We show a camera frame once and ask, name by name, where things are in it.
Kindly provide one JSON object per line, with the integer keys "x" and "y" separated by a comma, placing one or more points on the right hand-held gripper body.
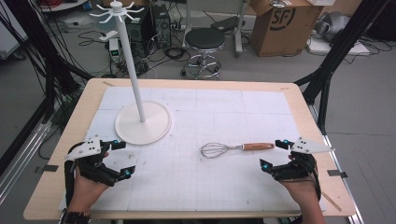
{"x": 306, "y": 146}

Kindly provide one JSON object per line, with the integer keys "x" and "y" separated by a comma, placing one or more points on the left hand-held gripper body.
{"x": 88, "y": 149}

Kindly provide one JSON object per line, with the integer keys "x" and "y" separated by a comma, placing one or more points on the person's left hand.
{"x": 85, "y": 193}

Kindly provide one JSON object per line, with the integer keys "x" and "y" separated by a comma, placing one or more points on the person's right hand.
{"x": 303, "y": 191}

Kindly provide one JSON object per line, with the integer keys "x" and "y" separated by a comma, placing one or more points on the white hook stand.
{"x": 143, "y": 124}

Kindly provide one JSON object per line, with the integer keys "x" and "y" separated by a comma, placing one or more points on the black tape piece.
{"x": 336, "y": 173}
{"x": 46, "y": 168}

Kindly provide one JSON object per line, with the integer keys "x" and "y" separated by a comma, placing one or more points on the thin wooden stick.
{"x": 331, "y": 201}

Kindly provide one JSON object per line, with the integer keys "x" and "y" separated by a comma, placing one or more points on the white grid mat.
{"x": 202, "y": 118}

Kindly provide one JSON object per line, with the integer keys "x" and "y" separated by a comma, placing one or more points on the white device with green display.
{"x": 114, "y": 49}

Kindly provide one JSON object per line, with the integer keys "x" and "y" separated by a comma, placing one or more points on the black metal stand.
{"x": 336, "y": 53}
{"x": 46, "y": 46}

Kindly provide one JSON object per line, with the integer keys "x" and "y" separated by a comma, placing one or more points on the white flat board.
{"x": 342, "y": 48}

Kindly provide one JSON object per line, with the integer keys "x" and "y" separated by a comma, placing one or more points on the white power strip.
{"x": 108, "y": 36}

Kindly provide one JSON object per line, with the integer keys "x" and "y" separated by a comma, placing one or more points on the brown cardboard box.
{"x": 280, "y": 34}

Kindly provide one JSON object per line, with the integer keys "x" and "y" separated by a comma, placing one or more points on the black computer tower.
{"x": 138, "y": 31}
{"x": 162, "y": 28}

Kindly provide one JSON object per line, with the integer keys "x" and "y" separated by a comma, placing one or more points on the grey machine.
{"x": 333, "y": 25}

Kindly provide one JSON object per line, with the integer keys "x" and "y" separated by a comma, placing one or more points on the black round stool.
{"x": 204, "y": 38}

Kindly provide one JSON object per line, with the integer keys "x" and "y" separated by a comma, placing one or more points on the aluminium rail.
{"x": 21, "y": 165}
{"x": 348, "y": 186}

